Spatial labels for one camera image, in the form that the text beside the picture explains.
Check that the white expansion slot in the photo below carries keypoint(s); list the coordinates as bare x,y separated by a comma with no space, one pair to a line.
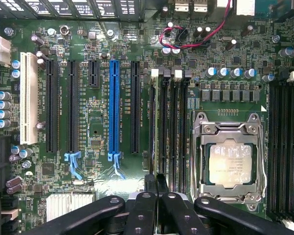
29,98

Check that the blue expansion slot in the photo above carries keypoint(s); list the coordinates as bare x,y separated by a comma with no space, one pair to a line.
114,110

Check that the silver finned heatsink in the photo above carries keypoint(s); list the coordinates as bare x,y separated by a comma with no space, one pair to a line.
63,203

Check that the long black expansion slot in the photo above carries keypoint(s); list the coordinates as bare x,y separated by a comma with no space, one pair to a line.
135,105
52,105
73,105

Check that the black PC case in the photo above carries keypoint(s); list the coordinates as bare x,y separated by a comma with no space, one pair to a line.
127,9

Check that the socket locking lever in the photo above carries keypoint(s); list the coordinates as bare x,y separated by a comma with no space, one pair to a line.
262,161
193,166

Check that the short black expansion slot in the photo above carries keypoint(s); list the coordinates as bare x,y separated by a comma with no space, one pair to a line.
93,73

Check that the metal CPU socket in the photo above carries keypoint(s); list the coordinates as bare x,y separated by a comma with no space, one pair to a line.
230,134

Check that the green motherboard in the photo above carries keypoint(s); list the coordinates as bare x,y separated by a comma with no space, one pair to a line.
127,186

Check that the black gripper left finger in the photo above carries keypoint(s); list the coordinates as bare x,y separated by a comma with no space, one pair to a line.
139,215

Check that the white power connector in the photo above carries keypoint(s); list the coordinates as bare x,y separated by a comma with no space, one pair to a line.
1,49

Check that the silver CPU chip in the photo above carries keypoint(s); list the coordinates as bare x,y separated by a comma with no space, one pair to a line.
230,166

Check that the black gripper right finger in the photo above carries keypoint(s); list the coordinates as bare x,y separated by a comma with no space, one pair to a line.
181,218

